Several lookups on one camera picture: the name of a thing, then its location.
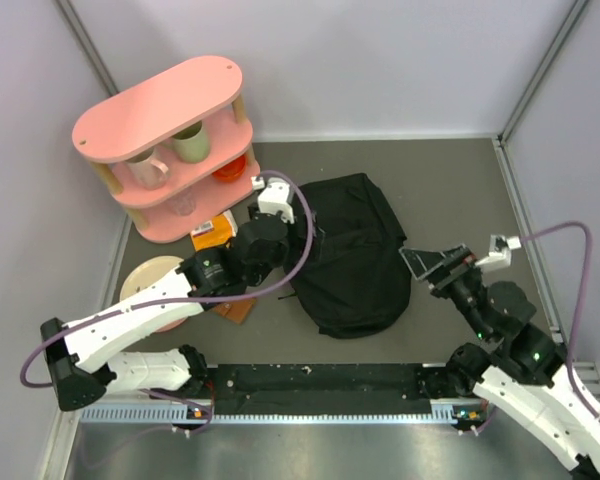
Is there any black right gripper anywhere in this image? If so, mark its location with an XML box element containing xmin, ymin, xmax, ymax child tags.
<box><xmin>397</xmin><ymin>242</ymin><xmax>492</xmax><ymax>341</ymax></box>

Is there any orange paperback book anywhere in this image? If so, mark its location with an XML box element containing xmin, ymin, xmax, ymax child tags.
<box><xmin>190</xmin><ymin>210</ymin><xmax>238</xmax><ymax>251</ymax></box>

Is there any black student backpack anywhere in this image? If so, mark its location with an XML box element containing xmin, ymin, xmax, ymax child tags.
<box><xmin>290</xmin><ymin>173</ymin><xmax>412</xmax><ymax>339</ymax></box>

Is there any brown leather wallet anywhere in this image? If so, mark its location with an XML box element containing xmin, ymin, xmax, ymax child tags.
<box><xmin>212</xmin><ymin>298</ymin><xmax>256</xmax><ymax>325</ymax></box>

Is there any pink mug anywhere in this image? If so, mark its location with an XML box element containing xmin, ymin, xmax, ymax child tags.
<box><xmin>125</xmin><ymin>147</ymin><xmax>170</xmax><ymax>190</ymax></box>

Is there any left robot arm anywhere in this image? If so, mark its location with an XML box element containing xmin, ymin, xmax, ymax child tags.
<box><xmin>40</xmin><ymin>209</ymin><xmax>311</xmax><ymax>411</ymax></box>

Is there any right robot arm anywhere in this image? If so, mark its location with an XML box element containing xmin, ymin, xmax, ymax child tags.
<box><xmin>400</xmin><ymin>235</ymin><xmax>600</xmax><ymax>479</ymax></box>

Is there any orange bowl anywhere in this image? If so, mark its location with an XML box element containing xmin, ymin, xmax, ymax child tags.
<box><xmin>212</xmin><ymin>155</ymin><xmax>248</xmax><ymax>183</ymax></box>

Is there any clear glass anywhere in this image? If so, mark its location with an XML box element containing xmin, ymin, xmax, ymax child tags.
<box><xmin>168</xmin><ymin>192</ymin><xmax>196</xmax><ymax>216</ymax></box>

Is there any pink cream plate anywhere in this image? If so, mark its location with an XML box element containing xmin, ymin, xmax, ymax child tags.
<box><xmin>118</xmin><ymin>255</ymin><xmax>191</xmax><ymax>332</ymax></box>

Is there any green mug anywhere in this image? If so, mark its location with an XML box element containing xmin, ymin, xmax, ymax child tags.
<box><xmin>171</xmin><ymin>121</ymin><xmax>211</xmax><ymax>163</ymax></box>

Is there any pink three-tier shelf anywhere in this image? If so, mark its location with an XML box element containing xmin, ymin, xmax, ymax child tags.
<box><xmin>72</xmin><ymin>55</ymin><xmax>260</xmax><ymax>243</ymax></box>

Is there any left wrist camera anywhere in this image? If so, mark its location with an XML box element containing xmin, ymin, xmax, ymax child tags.
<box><xmin>251</xmin><ymin>176</ymin><xmax>295</xmax><ymax>224</ymax></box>

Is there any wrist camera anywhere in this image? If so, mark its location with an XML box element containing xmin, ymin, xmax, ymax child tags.
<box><xmin>476</xmin><ymin>235</ymin><xmax>522</xmax><ymax>273</ymax></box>
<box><xmin>251</xmin><ymin>176</ymin><xmax>295</xmax><ymax>224</ymax></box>

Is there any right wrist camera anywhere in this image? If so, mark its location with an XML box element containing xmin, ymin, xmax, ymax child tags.
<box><xmin>476</xmin><ymin>235</ymin><xmax>522</xmax><ymax>273</ymax></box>

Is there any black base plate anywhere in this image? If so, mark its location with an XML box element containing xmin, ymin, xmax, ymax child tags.
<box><xmin>149</xmin><ymin>362</ymin><xmax>509</xmax><ymax>405</ymax></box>

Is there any slotted cable duct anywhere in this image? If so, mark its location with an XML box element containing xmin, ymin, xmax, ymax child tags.
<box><xmin>79</xmin><ymin>402</ymin><xmax>487</xmax><ymax>425</ymax></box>

